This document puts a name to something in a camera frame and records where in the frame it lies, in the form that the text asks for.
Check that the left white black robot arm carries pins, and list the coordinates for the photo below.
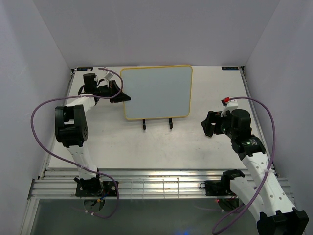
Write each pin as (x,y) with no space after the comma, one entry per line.
(71,129)

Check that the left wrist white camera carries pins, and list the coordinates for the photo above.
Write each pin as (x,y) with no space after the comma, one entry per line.
(108,76)

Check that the left blue corner label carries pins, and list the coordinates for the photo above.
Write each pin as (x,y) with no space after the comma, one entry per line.
(84,68)

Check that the blue corner label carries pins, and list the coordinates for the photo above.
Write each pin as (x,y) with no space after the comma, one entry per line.
(84,68)
(229,68)

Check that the right blue corner label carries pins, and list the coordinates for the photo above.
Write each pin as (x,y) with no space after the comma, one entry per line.
(229,68)

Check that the wrist white camera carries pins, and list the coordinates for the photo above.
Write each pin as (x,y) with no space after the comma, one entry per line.
(108,76)
(229,105)

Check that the yellow framed whiteboard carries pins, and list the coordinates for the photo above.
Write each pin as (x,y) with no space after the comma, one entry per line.
(157,91)

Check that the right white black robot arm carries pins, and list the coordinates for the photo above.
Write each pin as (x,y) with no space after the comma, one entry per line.
(274,212)

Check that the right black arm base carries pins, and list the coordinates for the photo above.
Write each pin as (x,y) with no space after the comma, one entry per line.
(215,188)

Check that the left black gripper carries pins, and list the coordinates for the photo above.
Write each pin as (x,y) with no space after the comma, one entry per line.
(121,97)

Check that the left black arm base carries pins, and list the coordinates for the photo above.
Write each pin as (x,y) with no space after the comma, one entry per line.
(95,188)

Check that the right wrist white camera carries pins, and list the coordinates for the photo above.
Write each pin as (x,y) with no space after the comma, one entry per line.
(229,105)

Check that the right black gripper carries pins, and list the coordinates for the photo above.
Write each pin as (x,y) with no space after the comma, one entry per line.
(214,117)

